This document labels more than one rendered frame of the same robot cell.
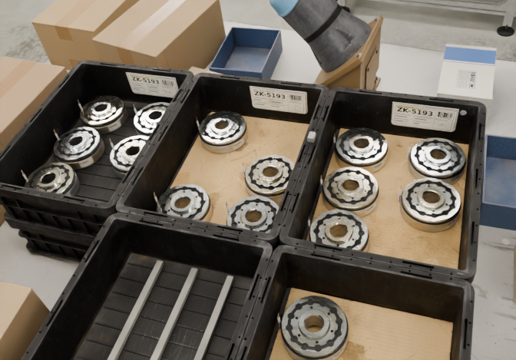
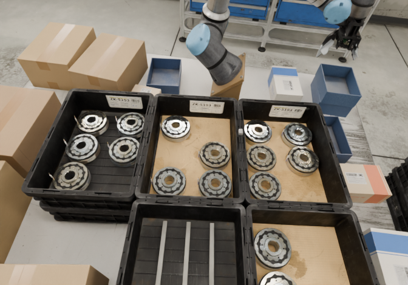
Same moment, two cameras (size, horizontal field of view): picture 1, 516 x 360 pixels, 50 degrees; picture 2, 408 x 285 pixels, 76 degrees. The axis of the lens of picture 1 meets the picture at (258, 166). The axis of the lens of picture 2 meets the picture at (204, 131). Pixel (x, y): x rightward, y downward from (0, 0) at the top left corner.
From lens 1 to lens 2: 0.40 m
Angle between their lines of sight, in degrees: 18
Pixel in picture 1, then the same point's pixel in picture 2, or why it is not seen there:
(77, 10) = (49, 50)
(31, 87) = (33, 107)
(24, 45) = not seen: outside the picture
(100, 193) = (107, 178)
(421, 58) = (255, 72)
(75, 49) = (52, 75)
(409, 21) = not seen: hidden behind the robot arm
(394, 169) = (275, 141)
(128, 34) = (92, 65)
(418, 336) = (321, 239)
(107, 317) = (141, 267)
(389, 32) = not seen: hidden behind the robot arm
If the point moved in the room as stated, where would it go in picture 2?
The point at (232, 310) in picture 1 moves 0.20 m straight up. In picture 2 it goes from (218, 244) to (227, 219)
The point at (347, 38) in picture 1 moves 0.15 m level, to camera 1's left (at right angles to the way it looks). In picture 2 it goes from (232, 67) to (199, 75)
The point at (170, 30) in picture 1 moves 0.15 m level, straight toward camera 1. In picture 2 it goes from (120, 62) to (133, 84)
